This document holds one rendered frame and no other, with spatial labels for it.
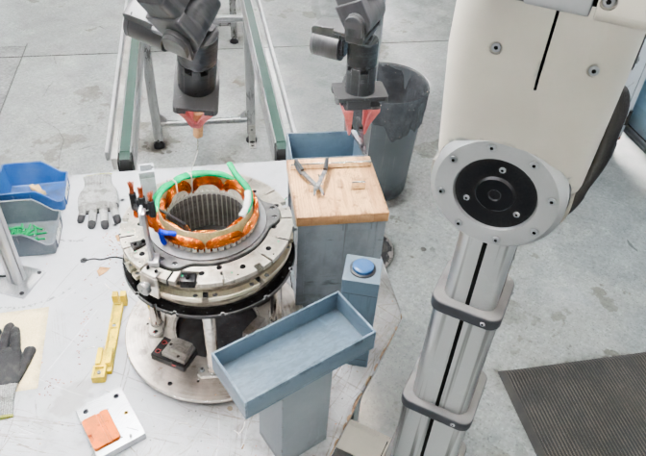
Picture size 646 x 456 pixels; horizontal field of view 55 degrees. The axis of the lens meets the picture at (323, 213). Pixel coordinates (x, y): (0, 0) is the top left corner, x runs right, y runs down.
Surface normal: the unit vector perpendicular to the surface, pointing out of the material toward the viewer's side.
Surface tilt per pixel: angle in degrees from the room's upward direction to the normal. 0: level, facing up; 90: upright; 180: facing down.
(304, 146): 90
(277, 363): 0
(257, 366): 0
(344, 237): 90
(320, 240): 90
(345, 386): 0
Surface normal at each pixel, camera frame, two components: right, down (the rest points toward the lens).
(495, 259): -0.44, 0.56
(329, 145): 0.15, 0.65
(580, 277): 0.05, -0.76
